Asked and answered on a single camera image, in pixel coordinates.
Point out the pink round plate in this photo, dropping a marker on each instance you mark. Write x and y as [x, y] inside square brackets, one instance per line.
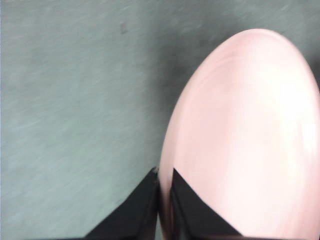
[250, 125]

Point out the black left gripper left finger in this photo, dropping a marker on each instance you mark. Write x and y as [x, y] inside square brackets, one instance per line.
[132, 215]

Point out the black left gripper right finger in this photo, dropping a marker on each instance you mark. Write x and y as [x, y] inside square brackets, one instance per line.
[192, 215]

